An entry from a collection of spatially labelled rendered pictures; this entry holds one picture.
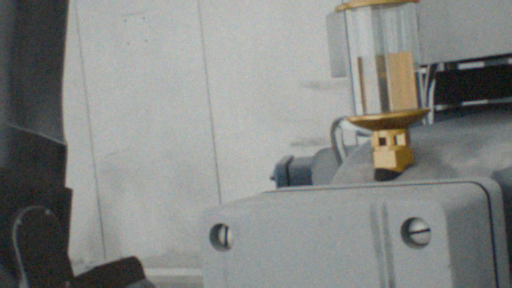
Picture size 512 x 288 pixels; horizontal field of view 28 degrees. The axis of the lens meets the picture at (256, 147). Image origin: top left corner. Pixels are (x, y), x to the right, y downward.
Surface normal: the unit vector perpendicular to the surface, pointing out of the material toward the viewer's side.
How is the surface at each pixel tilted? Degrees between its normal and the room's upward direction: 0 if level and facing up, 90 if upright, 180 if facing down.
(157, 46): 90
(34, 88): 76
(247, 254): 90
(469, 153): 22
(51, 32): 84
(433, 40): 90
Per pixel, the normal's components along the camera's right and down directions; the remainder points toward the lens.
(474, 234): 0.85, -0.07
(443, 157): -0.29, -0.88
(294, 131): -0.51, 0.10
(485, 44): -0.99, 0.11
